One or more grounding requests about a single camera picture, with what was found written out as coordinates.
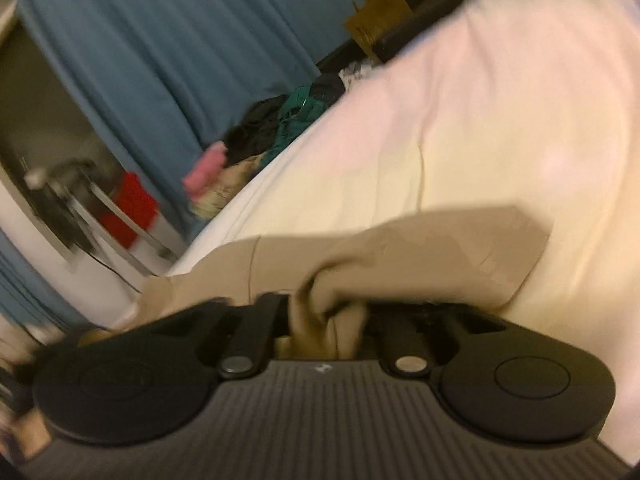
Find white patterned cloth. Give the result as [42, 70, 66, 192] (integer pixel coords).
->
[340, 60, 386, 93]

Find green cloth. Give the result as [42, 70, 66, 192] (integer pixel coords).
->
[260, 85, 331, 166]

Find beige pants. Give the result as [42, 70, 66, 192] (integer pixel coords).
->
[75, 204, 551, 361]

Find narrow blue curtain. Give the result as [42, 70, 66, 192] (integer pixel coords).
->
[0, 230, 86, 333]

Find bed with white sheet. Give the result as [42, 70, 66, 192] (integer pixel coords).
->
[165, 0, 640, 466]

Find wide blue curtain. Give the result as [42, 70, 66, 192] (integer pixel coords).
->
[15, 0, 381, 241]

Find red garment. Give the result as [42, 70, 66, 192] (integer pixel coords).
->
[100, 172, 161, 248]

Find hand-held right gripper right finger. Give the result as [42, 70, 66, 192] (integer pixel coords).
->
[372, 301, 506, 380]

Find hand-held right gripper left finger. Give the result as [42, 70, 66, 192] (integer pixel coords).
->
[149, 292, 291, 380]

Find tan cloth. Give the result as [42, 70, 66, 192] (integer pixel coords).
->
[192, 157, 266, 218]

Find brown paper bag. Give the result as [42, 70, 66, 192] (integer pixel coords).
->
[344, 0, 413, 58]

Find pink cloth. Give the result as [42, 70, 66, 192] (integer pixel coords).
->
[182, 142, 227, 198]

